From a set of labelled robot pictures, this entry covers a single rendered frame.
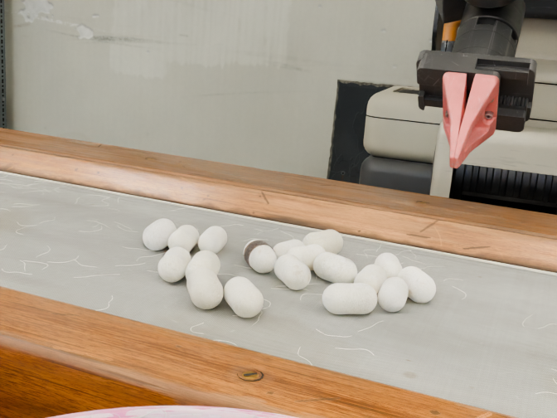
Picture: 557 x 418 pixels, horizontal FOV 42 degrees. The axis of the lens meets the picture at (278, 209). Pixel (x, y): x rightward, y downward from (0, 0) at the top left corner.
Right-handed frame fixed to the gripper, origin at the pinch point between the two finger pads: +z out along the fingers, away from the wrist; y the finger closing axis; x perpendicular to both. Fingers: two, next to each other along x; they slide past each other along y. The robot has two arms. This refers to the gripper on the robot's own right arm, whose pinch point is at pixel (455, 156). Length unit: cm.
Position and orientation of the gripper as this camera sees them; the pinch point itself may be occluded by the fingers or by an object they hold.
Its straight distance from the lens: 62.7
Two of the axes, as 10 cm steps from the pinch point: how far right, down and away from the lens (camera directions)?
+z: -3.3, 7.9, -5.2
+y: 9.3, 1.6, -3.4
